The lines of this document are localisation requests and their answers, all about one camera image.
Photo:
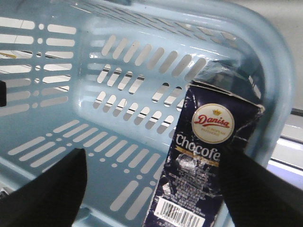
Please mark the light blue plastic basket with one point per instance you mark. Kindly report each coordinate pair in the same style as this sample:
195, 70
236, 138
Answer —
111, 77

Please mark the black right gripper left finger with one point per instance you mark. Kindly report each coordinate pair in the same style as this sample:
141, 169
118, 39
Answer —
53, 199

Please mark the dark blue cookie box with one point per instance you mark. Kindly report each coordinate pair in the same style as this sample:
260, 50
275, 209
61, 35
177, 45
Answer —
220, 109

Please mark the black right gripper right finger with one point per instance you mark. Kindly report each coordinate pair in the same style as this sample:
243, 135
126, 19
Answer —
256, 197

